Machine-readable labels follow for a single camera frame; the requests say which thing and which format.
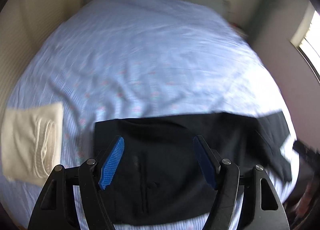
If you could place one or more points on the black dress pants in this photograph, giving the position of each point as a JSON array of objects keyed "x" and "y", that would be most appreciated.
[{"x": 159, "y": 180}]

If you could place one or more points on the folded cream white garment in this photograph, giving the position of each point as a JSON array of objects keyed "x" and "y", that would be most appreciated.
[{"x": 31, "y": 143}]

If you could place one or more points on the window with railing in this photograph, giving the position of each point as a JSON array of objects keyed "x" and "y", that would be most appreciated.
[{"x": 306, "y": 39}]

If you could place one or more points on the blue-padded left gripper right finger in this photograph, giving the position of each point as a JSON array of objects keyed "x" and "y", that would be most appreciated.
[{"x": 208, "y": 159}]

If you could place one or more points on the blue floral striped bed sheet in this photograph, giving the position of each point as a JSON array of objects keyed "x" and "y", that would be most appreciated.
[{"x": 119, "y": 59}]

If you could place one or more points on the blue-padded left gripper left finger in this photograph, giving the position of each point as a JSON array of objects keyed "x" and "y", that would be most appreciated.
[{"x": 109, "y": 160}]

